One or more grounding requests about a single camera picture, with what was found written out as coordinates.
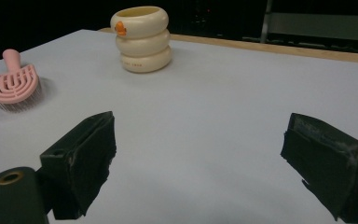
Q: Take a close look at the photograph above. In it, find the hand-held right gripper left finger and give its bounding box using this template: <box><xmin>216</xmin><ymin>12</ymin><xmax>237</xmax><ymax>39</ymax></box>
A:
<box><xmin>38</xmin><ymin>110</ymin><xmax>117</xmax><ymax>220</ymax></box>

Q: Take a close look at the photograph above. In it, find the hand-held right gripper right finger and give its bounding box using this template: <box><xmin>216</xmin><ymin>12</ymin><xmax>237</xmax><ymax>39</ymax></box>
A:
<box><xmin>280</xmin><ymin>112</ymin><xmax>358</xmax><ymax>224</ymax></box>

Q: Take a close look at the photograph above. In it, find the pink hairbrush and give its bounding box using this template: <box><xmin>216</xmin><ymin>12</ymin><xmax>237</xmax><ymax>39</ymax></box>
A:
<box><xmin>0</xmin><ymin>49</ymin><xmax>43</xmax><ymax>113</ymax></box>

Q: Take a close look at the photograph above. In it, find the cream ringed cup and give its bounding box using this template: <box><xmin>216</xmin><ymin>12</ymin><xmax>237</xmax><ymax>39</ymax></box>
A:
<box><xmin>110</xmin><ymin>5</ymin><xmax>173</xmax><ymax>74</ymax></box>

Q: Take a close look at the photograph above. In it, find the white table mat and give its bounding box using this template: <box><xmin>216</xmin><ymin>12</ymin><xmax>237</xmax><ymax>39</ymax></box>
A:
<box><xmin>0</xmin><ymin>29</ymin><xmax>358</xmax><ymax>224</ymax></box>

